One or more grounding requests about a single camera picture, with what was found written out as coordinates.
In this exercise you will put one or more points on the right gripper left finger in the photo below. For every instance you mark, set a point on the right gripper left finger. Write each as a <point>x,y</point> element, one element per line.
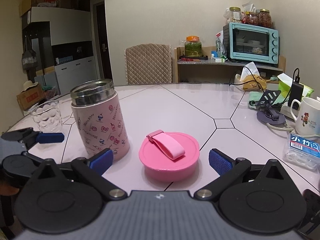
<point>64,198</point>

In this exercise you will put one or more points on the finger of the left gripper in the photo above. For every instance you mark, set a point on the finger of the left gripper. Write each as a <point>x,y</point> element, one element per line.
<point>28,137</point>

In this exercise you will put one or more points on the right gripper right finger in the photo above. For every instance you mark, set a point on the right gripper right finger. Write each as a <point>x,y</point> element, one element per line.
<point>253,197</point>

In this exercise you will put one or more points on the pink Hello Kitty thermos bottle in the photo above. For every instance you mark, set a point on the pink Hello Kitty thermos bottle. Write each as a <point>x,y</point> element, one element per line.
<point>96,108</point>

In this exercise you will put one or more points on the pink bottle lid with strap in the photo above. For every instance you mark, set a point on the pink bottle lid with strap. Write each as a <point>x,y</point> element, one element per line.
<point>169,156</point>

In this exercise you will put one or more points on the clear glass cup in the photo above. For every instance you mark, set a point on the clear glass cup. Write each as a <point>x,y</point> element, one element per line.
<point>47,117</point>

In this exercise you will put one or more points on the cardboard box on floor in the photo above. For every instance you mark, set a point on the cardboard box on floor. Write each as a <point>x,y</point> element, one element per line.
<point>30,97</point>

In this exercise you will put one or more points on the blue label floss box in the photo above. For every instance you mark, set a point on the blue label floss box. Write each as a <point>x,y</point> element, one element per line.
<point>302,152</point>

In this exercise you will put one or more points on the hanging grey bag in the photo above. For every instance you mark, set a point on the hanging grey bag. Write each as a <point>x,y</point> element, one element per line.
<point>29,58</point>

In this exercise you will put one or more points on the black phone holder stand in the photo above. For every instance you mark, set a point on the black phone holder stand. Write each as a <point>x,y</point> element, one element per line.
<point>267,113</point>

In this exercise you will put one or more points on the white cartoon mug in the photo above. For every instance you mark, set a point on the white cartoon mug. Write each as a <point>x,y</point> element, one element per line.
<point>307,119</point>

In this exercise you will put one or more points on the green cloth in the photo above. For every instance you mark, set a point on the green cloth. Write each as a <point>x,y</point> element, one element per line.
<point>254,98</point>

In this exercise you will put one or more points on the black power adapter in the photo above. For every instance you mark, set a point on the black power adapter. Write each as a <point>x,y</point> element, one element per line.
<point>295,93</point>

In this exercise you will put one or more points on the grey white refrigerator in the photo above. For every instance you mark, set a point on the grey white refrigerator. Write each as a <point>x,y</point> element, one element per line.
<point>61,47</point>

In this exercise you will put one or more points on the brown tissue pack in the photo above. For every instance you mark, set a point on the brown tissue pack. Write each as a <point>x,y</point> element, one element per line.
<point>250,79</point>

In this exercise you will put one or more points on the quilted beige chair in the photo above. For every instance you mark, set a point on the quilted beige chair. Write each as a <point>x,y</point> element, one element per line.
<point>147,64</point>

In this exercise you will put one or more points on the wooden shelf cabinet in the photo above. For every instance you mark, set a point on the wooden shelf cabinet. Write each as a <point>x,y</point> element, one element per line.
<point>203,71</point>

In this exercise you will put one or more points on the teal toaster oven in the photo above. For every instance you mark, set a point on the teal toaster oven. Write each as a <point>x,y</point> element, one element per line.
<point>245,42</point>

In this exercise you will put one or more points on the green snack bag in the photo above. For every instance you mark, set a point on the green snack bag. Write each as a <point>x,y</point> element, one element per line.
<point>219,44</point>

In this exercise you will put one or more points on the orange lid pickle jar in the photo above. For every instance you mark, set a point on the orange lid pickle jar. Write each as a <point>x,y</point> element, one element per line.
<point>193,46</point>

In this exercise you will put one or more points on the red chili jar right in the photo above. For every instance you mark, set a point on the red chili jar right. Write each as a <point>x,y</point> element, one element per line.
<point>265,19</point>

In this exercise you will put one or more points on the red chili jar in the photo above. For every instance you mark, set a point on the red chili jar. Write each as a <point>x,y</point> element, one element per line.
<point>251,18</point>
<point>265,19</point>

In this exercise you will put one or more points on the red chili jar left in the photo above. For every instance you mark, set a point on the red chili jar left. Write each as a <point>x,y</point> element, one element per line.
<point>251,18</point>

